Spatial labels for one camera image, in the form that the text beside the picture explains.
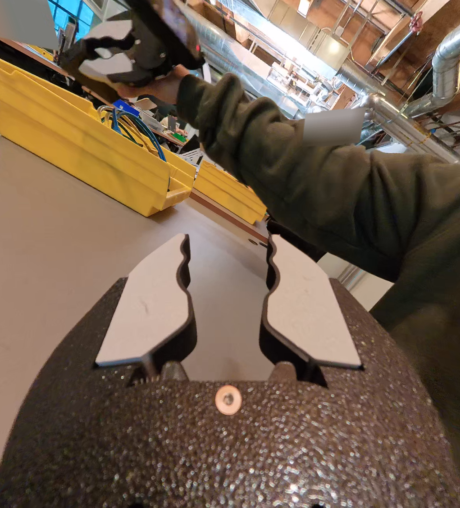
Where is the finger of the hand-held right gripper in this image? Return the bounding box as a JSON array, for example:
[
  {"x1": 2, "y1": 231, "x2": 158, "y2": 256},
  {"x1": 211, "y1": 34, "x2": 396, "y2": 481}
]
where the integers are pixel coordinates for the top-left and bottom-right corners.
[
  {"x1": 60, "y1": 17, "x2": 136, "y2": 61},
  {"x1": 76, "y1": 53, "x2": 134, "y2": 84}
]

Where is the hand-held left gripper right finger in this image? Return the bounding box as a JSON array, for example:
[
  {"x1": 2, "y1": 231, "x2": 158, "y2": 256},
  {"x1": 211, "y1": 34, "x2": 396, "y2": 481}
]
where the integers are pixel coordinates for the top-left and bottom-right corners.
[{"x1": 259, "y1": 233, "x2": 364, "y2": 370}]

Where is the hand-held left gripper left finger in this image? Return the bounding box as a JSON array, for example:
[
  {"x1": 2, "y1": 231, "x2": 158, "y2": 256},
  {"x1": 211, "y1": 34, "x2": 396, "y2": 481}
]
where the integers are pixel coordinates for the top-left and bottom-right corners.
[{"x1": 94, "y1": 233, "x2": 198, "y2": 366}]

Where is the yellow ethernet cable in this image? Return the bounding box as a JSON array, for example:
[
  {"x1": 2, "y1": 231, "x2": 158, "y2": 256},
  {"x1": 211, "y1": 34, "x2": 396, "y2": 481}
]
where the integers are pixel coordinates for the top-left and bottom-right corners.
[{"x1": 97, "y1": 105, "x2": 156, "y2": 152}]

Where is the yellow plastic bin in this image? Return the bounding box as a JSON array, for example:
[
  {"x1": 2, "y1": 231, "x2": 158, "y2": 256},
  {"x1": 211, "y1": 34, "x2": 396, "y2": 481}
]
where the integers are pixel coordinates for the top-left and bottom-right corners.
[
  {"x1": 193, "y1": 160, "x2": 269, "y2": 225},
  {"x1": 0, "y1": 56, "x2": 197, "y2": 217}
]

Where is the person's right forearm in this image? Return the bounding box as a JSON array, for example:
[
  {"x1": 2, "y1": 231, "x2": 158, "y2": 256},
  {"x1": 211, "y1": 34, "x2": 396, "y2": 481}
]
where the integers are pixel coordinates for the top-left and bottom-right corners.
[{"x1": 175, "y1": 72, "x2": 460, "y2": 287}]

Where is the silver elbow duct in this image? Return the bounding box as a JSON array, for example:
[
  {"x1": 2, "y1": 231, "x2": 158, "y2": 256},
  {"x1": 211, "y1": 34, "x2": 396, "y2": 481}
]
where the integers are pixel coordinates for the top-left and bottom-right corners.
[{"x1": 363, "y1": 12, "x2": 460, "y2": 163}]

